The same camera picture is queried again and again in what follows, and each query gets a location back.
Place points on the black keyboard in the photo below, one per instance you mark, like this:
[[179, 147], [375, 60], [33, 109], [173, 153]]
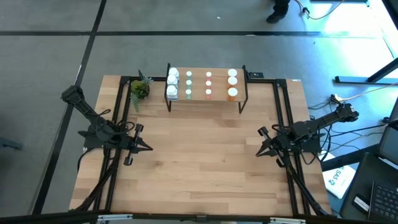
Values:
[[385, 202]]

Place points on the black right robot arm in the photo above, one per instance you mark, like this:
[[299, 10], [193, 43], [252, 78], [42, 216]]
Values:
[[323, 123]]

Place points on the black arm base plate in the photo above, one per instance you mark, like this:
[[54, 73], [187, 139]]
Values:
[[312, 146], [90, 141]]

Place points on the person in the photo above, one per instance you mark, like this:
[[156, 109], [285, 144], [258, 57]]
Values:
[[278, 12]]

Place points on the small black box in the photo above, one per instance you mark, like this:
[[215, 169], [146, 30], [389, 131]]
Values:
[[256, 75]]

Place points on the dark grey screen panel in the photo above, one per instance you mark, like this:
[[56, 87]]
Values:
[[390, 140]]

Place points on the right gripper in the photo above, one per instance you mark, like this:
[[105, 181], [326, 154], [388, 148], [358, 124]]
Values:
[[280, 146]]

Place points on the small green pill bottle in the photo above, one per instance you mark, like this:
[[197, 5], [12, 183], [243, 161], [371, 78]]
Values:
[[188, 82], [189, 73]]

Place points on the silver metal bracket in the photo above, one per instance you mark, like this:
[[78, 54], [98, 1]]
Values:
[[115, 216], [287, 220]]

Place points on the black desk foot bar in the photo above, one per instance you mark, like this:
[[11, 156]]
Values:
[[342, 161], [351, 80]]

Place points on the black aluminium table frame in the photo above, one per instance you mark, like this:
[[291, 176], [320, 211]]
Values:
[[267, 80]]

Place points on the black box white label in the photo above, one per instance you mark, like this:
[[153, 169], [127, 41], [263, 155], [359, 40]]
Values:
[[360, 203]]

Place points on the white bottle blue label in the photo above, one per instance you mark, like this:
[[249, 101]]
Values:
[[174, 71]]

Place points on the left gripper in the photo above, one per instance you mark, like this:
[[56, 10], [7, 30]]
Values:
[[132, 144]]

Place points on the white box with blue print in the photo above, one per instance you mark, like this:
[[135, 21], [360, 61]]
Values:
[[339, 180]]

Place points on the dark grey side table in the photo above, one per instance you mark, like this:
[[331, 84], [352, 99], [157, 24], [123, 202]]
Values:
[[363, 174]]

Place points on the potted succulent plant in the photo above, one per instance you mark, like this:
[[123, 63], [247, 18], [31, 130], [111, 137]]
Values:
[[140, 89]]

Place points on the wooden shelf black frame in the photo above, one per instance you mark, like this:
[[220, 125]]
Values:
[[214, 99]]

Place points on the small pink pill bottle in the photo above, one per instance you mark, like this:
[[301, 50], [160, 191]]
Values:
[[208, 83], [208, 91], [208, 74]]

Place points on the grey chair foot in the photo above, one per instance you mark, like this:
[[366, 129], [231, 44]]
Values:
[[9, 143]]

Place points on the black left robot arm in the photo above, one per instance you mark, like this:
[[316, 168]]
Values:
[[93, 119]]

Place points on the yellow power plug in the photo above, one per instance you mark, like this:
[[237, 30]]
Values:
[[335, 99]]

